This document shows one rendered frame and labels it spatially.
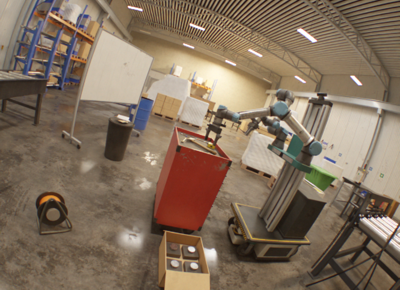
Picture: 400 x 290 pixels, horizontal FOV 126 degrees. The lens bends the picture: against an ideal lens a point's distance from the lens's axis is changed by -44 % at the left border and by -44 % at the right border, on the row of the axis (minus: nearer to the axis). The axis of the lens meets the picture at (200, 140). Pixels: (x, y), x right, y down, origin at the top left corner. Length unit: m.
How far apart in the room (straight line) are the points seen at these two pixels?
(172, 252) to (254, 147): 3.95
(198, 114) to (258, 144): 4.63
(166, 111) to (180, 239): 7.41
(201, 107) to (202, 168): 7.54
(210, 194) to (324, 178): 3.75
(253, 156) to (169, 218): 3.69
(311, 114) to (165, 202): 1.71
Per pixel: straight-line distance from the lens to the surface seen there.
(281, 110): 1.42
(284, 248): 2.13
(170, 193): 1.55
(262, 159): 5.07
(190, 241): 1.70
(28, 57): 6.91
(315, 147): 1.49
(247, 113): 1.58
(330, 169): 9.28
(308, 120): 2.07
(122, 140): 2.86
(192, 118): 8.91
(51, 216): 1.60
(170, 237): 1.65
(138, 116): 5.16
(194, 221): 1.76
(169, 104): 8.57
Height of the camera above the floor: 1.30
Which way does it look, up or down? 11 degrees down
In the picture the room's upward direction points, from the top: 20 degrees clockwise
